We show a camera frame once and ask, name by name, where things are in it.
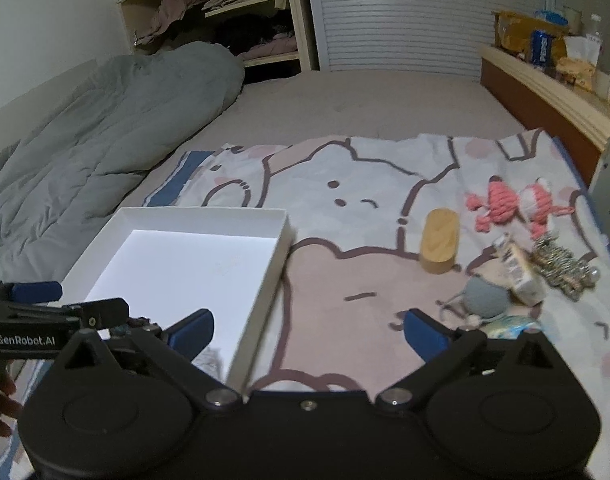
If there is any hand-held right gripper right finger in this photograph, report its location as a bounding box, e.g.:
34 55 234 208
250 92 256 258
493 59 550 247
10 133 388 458
375 309 561 411

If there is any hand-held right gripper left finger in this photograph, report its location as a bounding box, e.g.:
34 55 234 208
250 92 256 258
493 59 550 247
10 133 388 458
60 309 241 411

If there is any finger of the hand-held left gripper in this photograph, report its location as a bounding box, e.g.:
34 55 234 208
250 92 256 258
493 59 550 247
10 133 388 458
60 298 130 332
0 281 64 307

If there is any white cardboard box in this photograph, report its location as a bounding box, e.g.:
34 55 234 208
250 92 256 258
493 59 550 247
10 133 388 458
60 206 297 393

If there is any grey felt ball toy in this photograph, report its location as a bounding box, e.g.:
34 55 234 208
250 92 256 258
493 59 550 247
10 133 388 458
437 277 508 323

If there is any iridescent blue-green packet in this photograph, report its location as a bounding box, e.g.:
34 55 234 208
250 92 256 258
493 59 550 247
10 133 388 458
485 314 543 338

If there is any oval wooden block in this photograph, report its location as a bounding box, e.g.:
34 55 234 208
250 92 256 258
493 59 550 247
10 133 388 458
419 207 460 275

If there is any small beige carton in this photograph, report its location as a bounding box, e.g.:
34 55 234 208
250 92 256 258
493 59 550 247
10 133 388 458
492 235 546 306

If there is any braided cord ornament with pearl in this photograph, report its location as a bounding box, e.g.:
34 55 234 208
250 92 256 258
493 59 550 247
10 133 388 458
530 236 600 302

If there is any pink white crochet toy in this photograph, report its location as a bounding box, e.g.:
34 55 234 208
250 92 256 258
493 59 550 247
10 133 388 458
466 176 573 238

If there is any person's left hand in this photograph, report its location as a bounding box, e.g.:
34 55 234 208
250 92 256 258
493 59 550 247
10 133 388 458
0 369 24 438

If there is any printed cartoon blanket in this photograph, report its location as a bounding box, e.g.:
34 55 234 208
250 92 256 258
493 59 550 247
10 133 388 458
0 130 610 463

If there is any grey-green duvet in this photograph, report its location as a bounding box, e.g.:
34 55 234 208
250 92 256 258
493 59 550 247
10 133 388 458
0 40 246 283

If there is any bed with beige sheet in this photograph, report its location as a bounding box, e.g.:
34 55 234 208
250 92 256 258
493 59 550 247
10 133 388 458
0 67 531 211

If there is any wooden headboard shelf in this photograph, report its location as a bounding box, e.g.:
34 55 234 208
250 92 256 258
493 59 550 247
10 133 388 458
478 42 610 186

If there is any folded pink cloth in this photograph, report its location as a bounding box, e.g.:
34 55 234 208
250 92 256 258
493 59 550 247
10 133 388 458
237 35 298 58

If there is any dark clothes pile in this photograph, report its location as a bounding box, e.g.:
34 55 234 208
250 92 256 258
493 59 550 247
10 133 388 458
205 12 296 56

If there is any blue drink can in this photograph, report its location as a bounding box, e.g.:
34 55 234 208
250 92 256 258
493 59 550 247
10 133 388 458
530 30 554 68

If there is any crumpled pink cloth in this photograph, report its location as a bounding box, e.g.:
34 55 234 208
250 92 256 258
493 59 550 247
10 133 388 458
135 0 221 46

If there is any orange snack bag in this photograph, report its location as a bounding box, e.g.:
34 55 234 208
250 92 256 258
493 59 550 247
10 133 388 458
495 10 568 61

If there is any white louvered door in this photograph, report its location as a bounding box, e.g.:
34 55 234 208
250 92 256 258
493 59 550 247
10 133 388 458
305 0 553 78

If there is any white tissue box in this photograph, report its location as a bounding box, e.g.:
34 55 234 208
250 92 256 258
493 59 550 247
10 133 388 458
562 36 603 68

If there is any cream wooden shelf unit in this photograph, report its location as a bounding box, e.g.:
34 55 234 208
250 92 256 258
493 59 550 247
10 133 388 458
117 0 320 73

